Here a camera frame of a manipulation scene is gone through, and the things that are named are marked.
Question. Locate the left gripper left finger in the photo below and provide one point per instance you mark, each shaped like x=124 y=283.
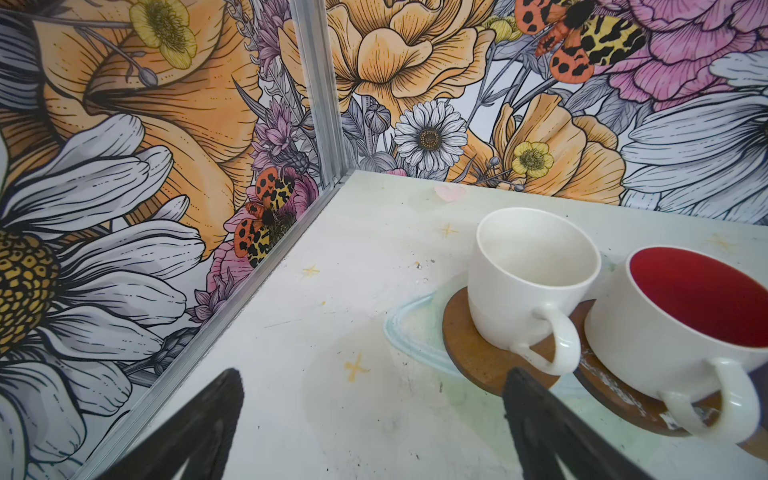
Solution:
x=195 y=442

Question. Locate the matte brown round coaster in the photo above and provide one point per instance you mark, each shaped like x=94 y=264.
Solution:
x=483 y=364

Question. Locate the white mug off tray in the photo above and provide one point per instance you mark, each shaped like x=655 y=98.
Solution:
x=528 y=271

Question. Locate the glossy brown round coaster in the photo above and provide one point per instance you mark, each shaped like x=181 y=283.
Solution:
x=641 y=410

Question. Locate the white mug red inside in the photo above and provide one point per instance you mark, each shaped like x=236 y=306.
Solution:
x=687 y=329

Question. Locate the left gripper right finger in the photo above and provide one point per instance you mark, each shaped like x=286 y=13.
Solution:
x=549 y=438

